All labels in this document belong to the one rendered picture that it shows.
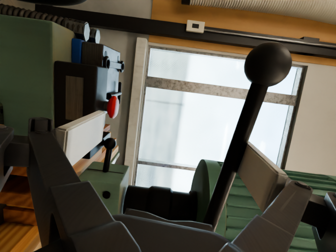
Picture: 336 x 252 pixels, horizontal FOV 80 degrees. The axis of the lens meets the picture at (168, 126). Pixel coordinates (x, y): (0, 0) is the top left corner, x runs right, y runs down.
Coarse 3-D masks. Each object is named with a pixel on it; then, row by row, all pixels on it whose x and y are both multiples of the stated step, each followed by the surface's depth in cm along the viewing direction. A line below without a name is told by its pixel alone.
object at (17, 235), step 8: (104, 152) 53; (96, 160) 48; (8, 224) 26; (16, 224) 26; (24, 224) 26; (0, 232) 25; (8, 232) 25; (16, 232) 25; (24, 232) 25; (32, 232) 26; (0, 240) 23; (8, 240) 24; (16, 240) 24; (24, 240) 25; (32, 240) 26; (0, 248) 22; (8, 248) 23; (16, 248) 23; (24, 248) 25
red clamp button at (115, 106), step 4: (112, 96) 26; (116, 96) 27; (108, 100) 26; (112, 100) 26; (116, 100) 26; (108, 104) 26; (112, 104) 25; (116, 104) 26; (108, 108) 25; (112, 108) 26; (116, 108) 27; (108, 112) 26; (112, 112) 26; (116, 112) 27; (112, 116) 26
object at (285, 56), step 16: (256, 48) 16; (272, 48) 15; (256, 64) 15; (272, 64) 15; (288, 64) 15; (256, 80) 16; (272, 80) 15; (256, 96) 16; (240, 112) 18; (256, 112) 17; (240, 128) 17; (240, 144) 17; (224, 160) 18; (240, 160) 18; (224, 176) 18; (224, 192) 18; (208, 208) 19
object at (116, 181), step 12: (96, 168) 35; (120, 168) 36; (84, 180) 31; (96, 180) 31; (108, 180) 32; (120, 180) 32; (108, 192) 31; (120, 192) 32; (108, 204) 32; (120, 204) 33
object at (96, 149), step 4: (104, 132) 35; (108, 132) 36; (104, 136) 33; (108, 136) 35; (100, 144) 31; (92, 148) 28; (96, 148) 30; (88, 152) 27; (92, 152) 28; (84, 156) 28; (88, 156) 28
